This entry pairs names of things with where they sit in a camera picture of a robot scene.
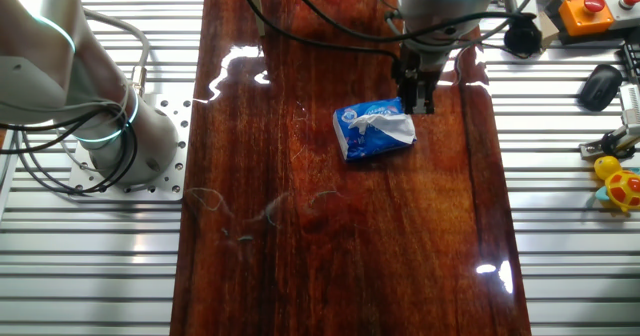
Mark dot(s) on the black keyboard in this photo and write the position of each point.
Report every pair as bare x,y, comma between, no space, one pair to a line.
632,61

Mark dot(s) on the silver finned camera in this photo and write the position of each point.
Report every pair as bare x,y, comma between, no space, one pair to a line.
631,108

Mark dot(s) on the yellow turtle toy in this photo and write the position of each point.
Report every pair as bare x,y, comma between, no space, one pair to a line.
622,188

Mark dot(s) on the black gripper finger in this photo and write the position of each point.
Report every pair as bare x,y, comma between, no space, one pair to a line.
411,98
426,98

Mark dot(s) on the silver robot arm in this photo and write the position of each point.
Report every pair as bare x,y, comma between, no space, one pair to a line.
45,51

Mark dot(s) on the blue tissue pack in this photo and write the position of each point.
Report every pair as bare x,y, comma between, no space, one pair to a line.
360,146

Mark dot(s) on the silver base mounting plate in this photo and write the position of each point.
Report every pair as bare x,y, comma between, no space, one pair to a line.
170,176

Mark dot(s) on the cardboard cube block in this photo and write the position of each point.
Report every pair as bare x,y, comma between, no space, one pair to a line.
548,28

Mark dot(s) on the glossy wooden board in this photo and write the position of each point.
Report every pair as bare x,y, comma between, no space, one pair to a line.
325,226

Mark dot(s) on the grey emergency stop box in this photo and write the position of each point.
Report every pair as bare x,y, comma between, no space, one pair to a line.
625,13

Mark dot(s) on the orange emergency stop box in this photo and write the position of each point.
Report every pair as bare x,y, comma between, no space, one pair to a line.
582,18

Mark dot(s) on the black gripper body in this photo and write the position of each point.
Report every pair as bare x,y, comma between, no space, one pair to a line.
422,66

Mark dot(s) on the black computer mouse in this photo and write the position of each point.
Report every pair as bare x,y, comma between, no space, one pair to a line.
600,88

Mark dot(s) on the metal clamp bracket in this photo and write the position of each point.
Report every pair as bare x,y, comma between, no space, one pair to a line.
600,148

